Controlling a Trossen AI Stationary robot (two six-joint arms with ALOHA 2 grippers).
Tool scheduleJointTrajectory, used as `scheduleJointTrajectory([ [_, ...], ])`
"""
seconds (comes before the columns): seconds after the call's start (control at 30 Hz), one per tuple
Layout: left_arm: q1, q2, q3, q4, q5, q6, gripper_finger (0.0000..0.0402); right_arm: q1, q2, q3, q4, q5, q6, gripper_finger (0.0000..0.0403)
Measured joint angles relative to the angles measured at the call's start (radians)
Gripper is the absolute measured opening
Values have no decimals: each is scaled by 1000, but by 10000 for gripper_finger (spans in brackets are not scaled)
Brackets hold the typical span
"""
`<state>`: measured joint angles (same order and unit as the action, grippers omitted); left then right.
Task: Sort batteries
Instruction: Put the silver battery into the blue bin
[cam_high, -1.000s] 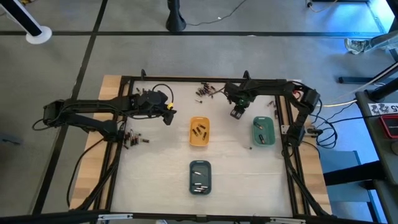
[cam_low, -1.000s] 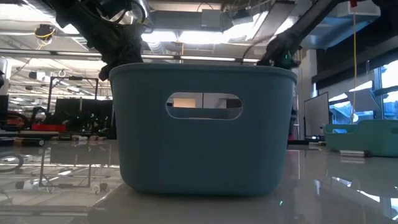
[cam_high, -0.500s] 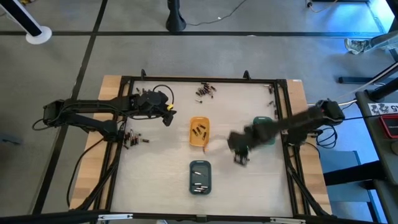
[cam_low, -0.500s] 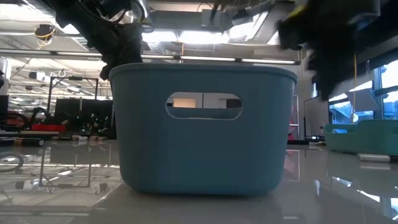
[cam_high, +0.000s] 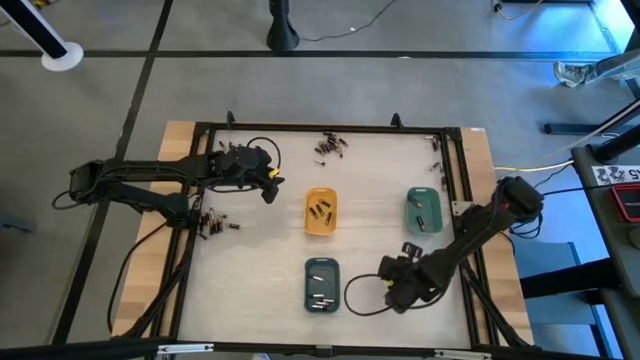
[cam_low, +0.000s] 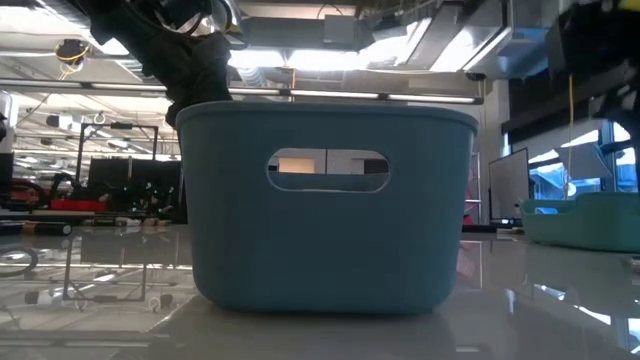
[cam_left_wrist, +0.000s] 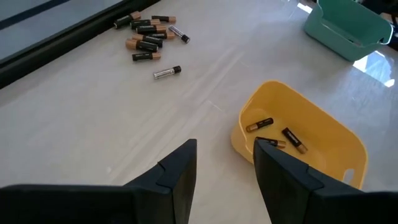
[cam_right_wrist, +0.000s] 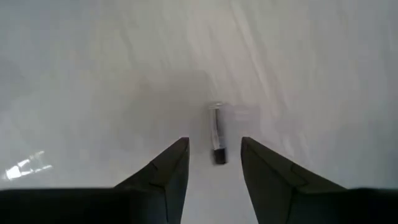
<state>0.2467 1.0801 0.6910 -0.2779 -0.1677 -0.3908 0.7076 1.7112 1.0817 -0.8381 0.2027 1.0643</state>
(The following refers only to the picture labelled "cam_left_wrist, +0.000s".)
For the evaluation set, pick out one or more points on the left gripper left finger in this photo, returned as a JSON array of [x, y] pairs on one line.
[[140, 202]]

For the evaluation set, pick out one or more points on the silver black-tipped battery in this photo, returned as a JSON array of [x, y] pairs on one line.
[[178, 33], [166, 72]]

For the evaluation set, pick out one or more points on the mint green plastic bin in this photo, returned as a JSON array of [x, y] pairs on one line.
[[335, 46]]

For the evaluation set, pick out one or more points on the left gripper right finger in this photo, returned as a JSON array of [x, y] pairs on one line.
[[295, 199]]

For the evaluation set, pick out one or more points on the yellow plastic bin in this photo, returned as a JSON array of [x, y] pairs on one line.
[[326, 140]]

